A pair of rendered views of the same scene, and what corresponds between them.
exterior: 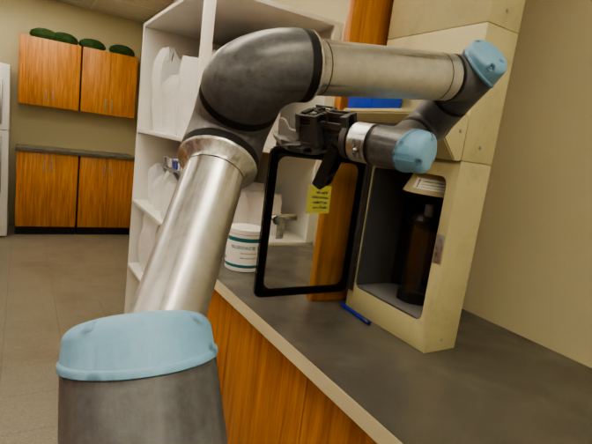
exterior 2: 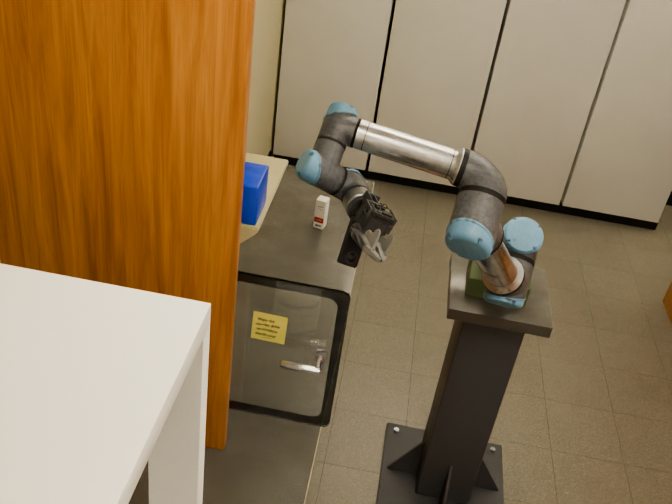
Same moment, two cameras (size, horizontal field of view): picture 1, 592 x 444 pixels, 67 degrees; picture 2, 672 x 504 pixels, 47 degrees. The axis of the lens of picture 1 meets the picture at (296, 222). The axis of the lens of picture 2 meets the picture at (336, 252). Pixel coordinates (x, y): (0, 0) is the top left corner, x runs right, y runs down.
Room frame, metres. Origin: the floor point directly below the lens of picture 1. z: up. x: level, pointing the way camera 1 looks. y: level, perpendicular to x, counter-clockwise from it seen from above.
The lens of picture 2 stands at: (2.20, 0.81, 2.35)
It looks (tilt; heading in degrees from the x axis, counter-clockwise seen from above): 33 degrees down; 216
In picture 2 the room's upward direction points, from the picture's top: 9 degrees clockwise
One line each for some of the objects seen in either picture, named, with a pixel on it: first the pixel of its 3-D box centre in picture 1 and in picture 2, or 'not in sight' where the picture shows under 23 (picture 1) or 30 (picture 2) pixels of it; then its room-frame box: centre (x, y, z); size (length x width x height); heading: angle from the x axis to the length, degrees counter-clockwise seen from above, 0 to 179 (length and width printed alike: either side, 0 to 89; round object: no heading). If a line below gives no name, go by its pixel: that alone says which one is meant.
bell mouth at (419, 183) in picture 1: (438, 184); not in sight; (1.20, -0.36, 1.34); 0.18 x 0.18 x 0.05
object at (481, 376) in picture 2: not in sight; (466, 397); (0.22, 0.04, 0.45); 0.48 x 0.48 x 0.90; 32
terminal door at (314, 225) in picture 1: (311, 224); (272, 351); (1.20, -0.04, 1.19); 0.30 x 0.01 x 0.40; 122
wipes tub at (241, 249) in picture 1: (244, 247); not in sight; (1.56, 0.17, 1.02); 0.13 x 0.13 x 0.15
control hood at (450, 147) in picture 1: (396, 132); (247, 206); (1.13, -0.22, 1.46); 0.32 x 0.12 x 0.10; 32
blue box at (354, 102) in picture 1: (375, 93); (238, 191); (1.22, -0.16, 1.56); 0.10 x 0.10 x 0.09; 32
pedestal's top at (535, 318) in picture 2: not in sight; (498, 293); (0.22, 0.04, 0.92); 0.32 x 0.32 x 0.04; 32
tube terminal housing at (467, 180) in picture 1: (437, 190); not in sight; (1.23, -0.37, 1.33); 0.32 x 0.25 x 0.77; 32
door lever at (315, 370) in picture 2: not in sight; (302, 363); (1.19, 0.03, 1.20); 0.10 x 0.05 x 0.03; 122
